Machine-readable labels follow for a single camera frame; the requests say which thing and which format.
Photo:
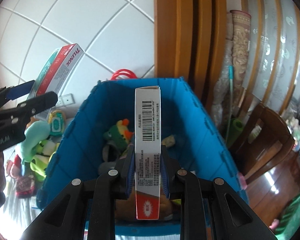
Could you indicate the red plastic handbag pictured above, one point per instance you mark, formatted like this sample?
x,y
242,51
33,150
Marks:
x,y
123,73

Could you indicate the brown plush toy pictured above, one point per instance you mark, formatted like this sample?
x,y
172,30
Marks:
x,y
130,210

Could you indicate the pink pig plush red dress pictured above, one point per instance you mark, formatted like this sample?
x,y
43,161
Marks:
x,y
13,168

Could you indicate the wooden chair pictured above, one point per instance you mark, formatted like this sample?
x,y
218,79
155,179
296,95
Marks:
x,y
264,142

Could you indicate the maroon California knit hat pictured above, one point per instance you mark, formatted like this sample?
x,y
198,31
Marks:
x,y
25,187

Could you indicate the rolled patterned carpet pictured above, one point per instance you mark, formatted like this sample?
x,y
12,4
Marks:
x,y
241,22

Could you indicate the white wall socket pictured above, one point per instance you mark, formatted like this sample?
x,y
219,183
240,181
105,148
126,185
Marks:
x,y
65,100

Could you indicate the teal white medicine box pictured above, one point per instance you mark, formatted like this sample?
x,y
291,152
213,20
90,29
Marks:
x,y
39,79

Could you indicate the teal blue dolphin plush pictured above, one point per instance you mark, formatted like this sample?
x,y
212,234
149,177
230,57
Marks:
x,y
36,132

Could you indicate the red white Tylenol box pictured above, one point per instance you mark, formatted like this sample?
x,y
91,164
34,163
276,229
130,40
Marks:
x,y
60,69

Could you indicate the green frog plush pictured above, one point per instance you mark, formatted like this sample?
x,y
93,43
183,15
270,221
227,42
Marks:
x,y
45,149

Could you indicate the white grey medicine box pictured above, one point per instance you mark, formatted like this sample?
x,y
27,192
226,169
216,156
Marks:
x,y
147,145

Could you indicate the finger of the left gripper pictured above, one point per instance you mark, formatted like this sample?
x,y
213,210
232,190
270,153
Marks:
x,y
21,115
11,93

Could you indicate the yellow green tissue pack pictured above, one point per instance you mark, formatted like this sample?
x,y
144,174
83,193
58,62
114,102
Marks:
x,y
56,120

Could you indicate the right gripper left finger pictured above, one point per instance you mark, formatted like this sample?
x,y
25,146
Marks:
x,y
85,206

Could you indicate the blue folding storage bin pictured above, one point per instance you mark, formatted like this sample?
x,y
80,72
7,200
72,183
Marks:
x,y
187,133

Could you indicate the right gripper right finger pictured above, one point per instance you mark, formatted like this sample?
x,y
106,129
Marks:
x,y
211,209

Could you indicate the green dinosaur plush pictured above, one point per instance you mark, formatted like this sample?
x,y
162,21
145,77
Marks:
x,y
119,134

